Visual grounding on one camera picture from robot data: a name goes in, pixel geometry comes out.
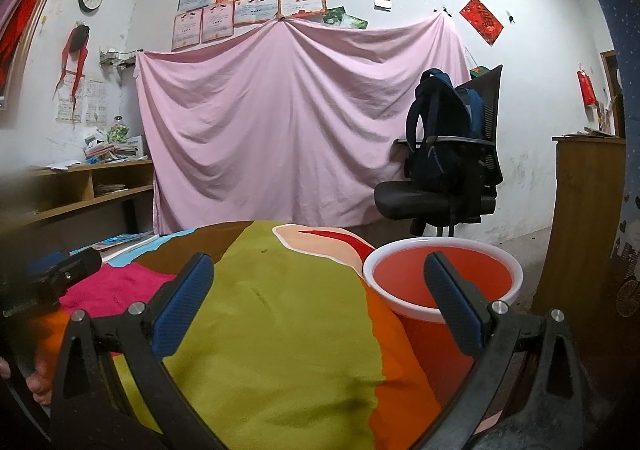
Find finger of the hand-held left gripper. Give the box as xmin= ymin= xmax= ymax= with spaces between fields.
xmin=40 ymin=247 xmax=104 ymax=289
xmin=25 ymin=253 xmax=71 ymax=277

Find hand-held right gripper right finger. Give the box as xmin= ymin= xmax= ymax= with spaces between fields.
xmin=415 ymin=251 xmax=596 ymax=450

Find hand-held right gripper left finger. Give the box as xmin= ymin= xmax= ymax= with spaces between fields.
xmin=50 ymin=253 xmax=226 ymax=450

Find orange basin with white rim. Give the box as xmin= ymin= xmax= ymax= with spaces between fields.
xmin=362 ymin=239 xmax=524 ymax=356

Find person's left hand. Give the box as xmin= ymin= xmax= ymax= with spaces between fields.
xmin=0 ymin=357 xmax=52 ymax=406

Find colourful picture book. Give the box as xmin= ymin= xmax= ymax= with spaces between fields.
xmin=92 ymin=231 xmax=156 ymax=251

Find wooden shelf desk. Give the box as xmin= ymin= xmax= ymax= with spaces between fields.
xmin=0 ymin=159 xmax=155 ymax=231

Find colourful printed blanket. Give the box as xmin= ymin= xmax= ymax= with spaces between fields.
xmin=30 ymin=220 xmax=451 ymax=450

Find stack of books and papers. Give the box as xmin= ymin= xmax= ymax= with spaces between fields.
xmin=84 ymin=133 xmax=146 ymax=163

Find glass jar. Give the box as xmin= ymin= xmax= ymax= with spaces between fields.
xmin=107 ymin=116 xmax=131 ymax=143

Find wooden cabinet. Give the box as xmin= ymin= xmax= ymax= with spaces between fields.
xmin=530 ymin=134 xmax=626 ymax=331

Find dark blue backpack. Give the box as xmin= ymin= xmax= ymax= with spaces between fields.
xmin=405 ymin=69 xmax=483 ymax=181

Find pink hanging sheet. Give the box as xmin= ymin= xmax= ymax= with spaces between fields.
xmin=135 ymin=13 xmax=473 ymax=235

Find black mesh office chair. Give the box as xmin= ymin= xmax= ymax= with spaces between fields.
xmin=374 ymin=64 xmax=504 ymax=237

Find red and black hanging ornament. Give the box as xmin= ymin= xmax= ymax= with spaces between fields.
xmin=54 ymin=23 xmax=91 ymax=116

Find red cloth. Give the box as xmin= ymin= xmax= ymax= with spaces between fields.
xmin=0 ymin=0 xmax=41 ymax=76

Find blue patterned curtain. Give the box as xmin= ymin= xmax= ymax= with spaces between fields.
xmin=565 ymin=0 xmax=640 ymax=321

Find paper wall calendar sheets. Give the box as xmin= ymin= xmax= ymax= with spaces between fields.
xmin=56 ymin=79 xmax=107 ymax=126

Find wire wall rack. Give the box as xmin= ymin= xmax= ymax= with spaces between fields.
xmin=98 ymin=48 xmax=137 ymax=71

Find red hanging wall packet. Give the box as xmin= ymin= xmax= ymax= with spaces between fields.
xmin=576 ymin=64 xmax=598 ymax=107

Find red paper wall decoration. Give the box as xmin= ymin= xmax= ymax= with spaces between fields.
xmin=459 ymin=0 xmax=504 ymax=47

